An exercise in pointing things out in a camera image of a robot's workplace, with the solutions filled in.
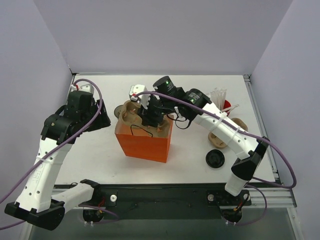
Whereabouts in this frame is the black cup lid on table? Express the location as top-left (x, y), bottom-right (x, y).
top-left (205, 149), bottom-right (225, 169)

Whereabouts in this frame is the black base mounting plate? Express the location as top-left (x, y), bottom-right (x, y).
top-left (83, 183), bottom-right (252, 222)

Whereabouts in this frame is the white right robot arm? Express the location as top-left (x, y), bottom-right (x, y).
top-left (129, 76), bottom-right (269, 204)

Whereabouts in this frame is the orange paper bag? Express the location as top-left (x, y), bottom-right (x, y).
top-left (114, 117), bottom-right (173, 163)

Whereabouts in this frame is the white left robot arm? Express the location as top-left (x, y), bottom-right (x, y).
top-left (4, 90), bottom-right (111, 231)

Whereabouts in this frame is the brown cardboard cup carrier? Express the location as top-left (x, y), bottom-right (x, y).
top-left (207, 117), bottom-right (249, 150)

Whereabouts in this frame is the aluminium frame rail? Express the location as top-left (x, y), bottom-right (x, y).
top-left (27, 186), bottom-right (298, 210)

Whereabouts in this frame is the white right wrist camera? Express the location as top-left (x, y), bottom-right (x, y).
top-left (129, 84), bottom-right (151, 110)

